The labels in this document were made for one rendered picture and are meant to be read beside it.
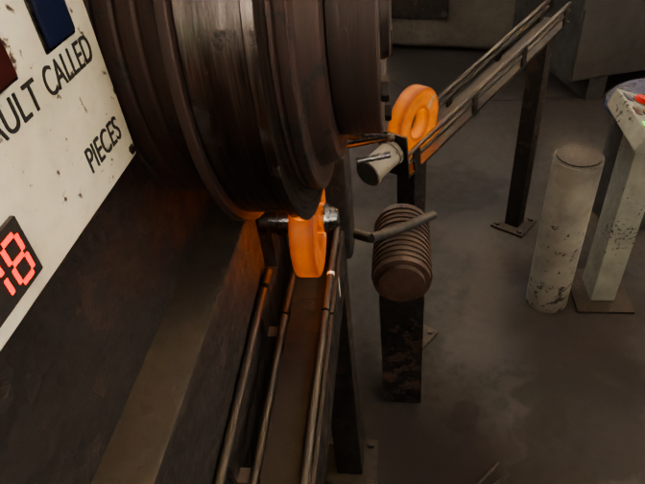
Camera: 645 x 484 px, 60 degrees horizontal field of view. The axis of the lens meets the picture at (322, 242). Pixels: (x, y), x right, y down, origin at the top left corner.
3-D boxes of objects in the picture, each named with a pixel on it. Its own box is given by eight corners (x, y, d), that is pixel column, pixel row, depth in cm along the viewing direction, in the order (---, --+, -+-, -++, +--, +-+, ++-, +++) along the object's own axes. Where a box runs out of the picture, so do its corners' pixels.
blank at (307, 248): (284, 262, 72) (310, 261, 71) (290, 151, 76) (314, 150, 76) (304, 286, 86) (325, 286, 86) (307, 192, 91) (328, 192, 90)
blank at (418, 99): (403, 165, 129) (415, 169, 128) (377, 134, 116) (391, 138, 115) (433, 107, 130) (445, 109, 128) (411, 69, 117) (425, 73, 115)
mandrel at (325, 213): (227, 209, 85) (225, 237, 83) (219, 198, 81) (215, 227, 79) (340, 208, 82) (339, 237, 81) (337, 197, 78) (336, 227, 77)
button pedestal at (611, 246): (579, 319, 166) (633, 134, 126) (561, 264, 184) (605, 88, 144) (636, 320, 164) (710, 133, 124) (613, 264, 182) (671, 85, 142)
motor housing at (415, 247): (377, 411, 148) (369, 262, 114) (379, 346, 165) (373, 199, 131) (427, 413, 147) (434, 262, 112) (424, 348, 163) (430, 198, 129)
